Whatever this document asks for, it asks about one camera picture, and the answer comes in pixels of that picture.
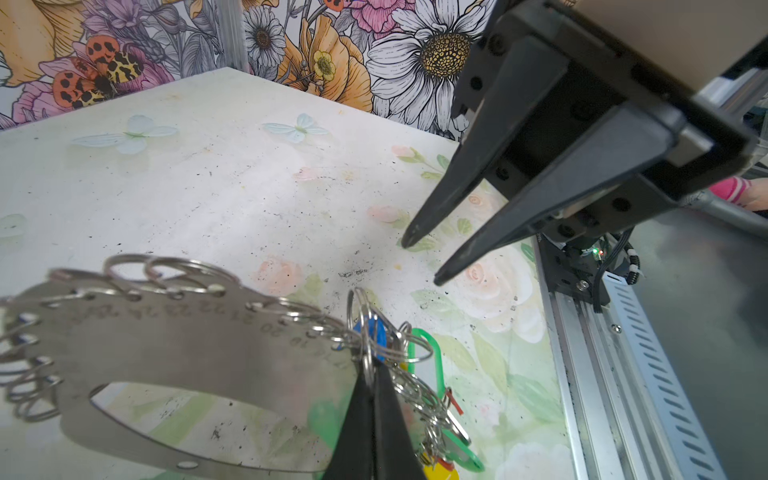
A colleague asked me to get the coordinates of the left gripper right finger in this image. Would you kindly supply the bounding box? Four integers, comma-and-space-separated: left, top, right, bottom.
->
373, 374, 426, 480

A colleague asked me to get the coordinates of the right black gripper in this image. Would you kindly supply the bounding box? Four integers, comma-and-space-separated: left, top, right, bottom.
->
401, 1, 755, 286

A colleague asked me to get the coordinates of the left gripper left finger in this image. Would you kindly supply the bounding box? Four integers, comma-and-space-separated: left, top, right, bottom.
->
322, 373, 374, 480

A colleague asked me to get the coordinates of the yellow key tag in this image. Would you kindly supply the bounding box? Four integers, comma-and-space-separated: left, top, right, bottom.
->
423, 459, 460, 480

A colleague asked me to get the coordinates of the key with blue tag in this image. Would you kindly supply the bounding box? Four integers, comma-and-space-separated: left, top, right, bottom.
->
353, 315, 390, 361

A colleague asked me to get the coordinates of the large metal key ring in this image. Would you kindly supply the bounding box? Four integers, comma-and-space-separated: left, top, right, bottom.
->
0, 253, 433, 480

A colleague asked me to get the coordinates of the pink plush toy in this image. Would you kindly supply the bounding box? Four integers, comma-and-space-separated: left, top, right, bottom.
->
709, 177, 768, 212

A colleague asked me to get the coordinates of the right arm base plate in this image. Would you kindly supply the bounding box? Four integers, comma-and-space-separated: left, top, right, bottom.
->
536, 234, 598, 305

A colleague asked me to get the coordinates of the aluminium front rail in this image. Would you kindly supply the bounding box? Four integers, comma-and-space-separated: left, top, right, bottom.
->
533, 236, 683, 479

